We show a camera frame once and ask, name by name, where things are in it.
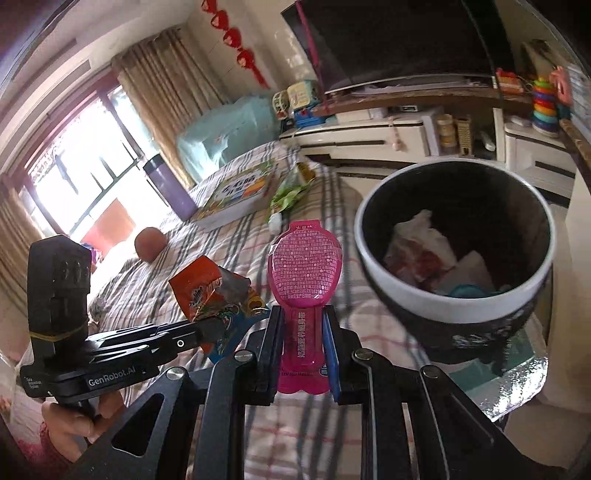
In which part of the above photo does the pink blister pack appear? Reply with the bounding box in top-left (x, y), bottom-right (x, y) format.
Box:
top-left (267, 220), bottom-right (342, 395)

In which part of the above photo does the purple thermos bottle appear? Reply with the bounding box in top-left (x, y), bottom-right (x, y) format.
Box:
top-left (143, 154), bottom-right (197, 221)

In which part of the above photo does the white rim trash bin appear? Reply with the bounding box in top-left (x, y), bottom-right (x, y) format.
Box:
top-left (353, 158), bottom-right (556, 364)

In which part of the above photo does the white tissue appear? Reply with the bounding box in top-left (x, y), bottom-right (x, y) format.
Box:
top-left (384, 210), bottom-right (458, 286)

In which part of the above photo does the black television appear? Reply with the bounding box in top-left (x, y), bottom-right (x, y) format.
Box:
top-left (281, 0), bottom-right (515, 93)

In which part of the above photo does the white tv cabinet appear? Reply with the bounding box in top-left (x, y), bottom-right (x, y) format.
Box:
top-left (280, 87), bottom-right (576, 202)

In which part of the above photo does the rainbow stacking ring toy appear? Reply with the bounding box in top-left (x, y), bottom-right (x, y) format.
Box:
top-left (531, 77), bottom-right (559, 138)

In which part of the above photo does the left hand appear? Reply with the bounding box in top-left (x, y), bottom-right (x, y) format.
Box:
top-left (41, 391), bottom-right (125, 462)

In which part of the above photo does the marble side counter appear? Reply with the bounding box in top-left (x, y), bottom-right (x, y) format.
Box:
top-left (559, 119), bottom-right (591, 189)

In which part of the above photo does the teal booklet under bin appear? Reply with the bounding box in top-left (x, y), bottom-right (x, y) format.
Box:
top-left (449, 329), bottom-right (534, 392)

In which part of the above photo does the green squeeze pouch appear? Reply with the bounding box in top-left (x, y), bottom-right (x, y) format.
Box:
top-left (267, 162), bottom-right (315, 237)

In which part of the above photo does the teal covered appliance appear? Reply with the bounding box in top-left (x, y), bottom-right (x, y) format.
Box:
top-left (176, 96), bottom-right (280, 184)

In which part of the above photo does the beige curtain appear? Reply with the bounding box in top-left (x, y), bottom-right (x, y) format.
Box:
top-left (111, 26), bottom-right (229, 187)

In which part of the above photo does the orange Ovaltine packet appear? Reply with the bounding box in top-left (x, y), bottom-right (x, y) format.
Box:
top-left (168, 256), bottom-right (250, 322)

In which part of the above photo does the colourful children's book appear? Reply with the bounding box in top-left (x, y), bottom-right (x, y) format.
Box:
top-left (191, 160), bottom-right (280, 231)

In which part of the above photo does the peach fruit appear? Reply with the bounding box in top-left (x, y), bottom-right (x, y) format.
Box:
top-left (134, 227), bottom-right (167, 263)

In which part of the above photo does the toy phone red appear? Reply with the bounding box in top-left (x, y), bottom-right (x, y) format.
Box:
top-left (496, 68), bottom-right (525, 95)

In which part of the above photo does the red heart knot decoration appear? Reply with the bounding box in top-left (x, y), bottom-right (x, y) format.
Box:
top-left (200, 0), bottom-right (270, 90)

